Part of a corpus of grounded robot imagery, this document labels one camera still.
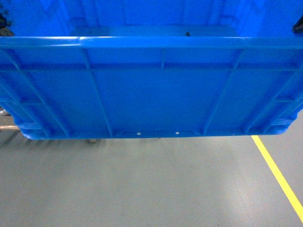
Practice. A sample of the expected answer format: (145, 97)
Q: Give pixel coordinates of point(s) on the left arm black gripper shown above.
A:
(5, 24)

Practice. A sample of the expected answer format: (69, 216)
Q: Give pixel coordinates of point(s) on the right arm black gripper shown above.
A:
(298, 26)

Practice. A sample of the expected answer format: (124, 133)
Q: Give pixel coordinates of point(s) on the yellow floor line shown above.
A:
(288, 191)

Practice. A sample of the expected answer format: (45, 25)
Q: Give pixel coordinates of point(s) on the large blue plastic crate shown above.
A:
(79, 69)

